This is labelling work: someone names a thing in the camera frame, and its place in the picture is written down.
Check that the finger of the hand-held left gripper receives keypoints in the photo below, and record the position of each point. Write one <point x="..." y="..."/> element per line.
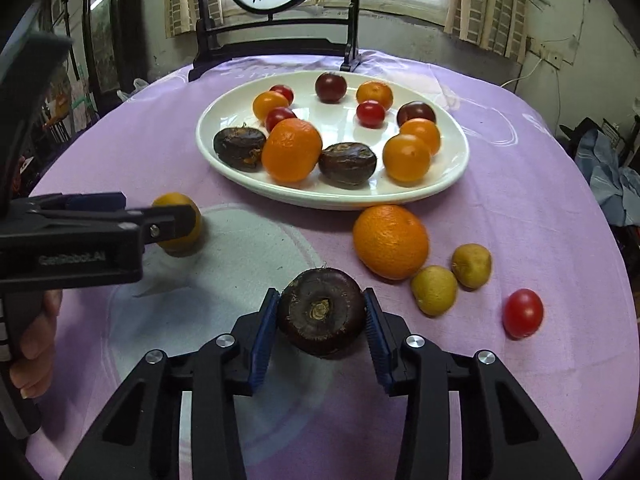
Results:
<point x="170" y="225"/>
<point x="95" y="201"/>

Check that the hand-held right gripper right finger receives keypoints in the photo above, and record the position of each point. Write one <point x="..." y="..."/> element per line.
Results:
<point x="377" y="340"/>

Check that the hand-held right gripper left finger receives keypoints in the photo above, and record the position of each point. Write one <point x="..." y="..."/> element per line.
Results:
<point x="264" y="340"/>

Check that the greenish yellow tangerine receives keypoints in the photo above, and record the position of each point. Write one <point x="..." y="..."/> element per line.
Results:
<point x="172" y="199"/>

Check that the wrinkled dark passion fruit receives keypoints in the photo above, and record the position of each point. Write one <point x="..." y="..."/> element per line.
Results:
<point x="320" y="310"/>

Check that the dark water chestnut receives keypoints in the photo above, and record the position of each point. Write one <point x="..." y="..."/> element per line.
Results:
<point x="240" y="148"/>
<point x="347" y="165"/>

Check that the large orange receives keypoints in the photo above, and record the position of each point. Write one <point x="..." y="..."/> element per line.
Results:
<point x="391" y="241"/>
<point x="291" y="150"/>

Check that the small red cherry tomato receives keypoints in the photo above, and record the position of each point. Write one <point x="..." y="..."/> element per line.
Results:
<point x="523" y="313"/>
<point x="284" y="92"/>

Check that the white oval plate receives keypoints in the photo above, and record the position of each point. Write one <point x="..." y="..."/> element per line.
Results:
<point x="320" y="115"/>

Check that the dark purple plum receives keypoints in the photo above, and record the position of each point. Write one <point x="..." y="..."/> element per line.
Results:
<point x="330" y="86"/>
<point x="416" y="111"/>

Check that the person's left hand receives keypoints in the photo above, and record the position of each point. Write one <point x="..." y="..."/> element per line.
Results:
<point x="35" y="345"/>

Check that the kiwi front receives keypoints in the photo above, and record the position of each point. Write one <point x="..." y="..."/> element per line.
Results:
<point x="434" y="290"/>

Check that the kiwi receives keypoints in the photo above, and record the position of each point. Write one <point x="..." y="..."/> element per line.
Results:
<point x="471" y="265"/>
<point x="434" y="290"/>

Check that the white plastic bag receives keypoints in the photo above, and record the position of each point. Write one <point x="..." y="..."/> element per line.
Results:
<point x="132" y="89"/>

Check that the kiwi rear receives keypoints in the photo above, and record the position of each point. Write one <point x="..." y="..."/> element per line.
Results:
<point x="471" y="265"/>

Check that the dark wooden cabinet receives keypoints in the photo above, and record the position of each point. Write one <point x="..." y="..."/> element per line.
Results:
<point x="105" y="35"/>

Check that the purple tablecloth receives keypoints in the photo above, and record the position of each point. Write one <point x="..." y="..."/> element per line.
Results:
<point x="500" y="185"/>

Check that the blue clothes pile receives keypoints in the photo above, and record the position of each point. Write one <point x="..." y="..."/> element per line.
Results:
<point x="610" y="180"/>

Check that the black bag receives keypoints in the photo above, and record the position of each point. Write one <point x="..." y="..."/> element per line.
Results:
<point x="585" y="130"/>

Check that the white wall socket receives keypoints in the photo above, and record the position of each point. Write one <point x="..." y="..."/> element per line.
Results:
<point x="552" y="55"/>

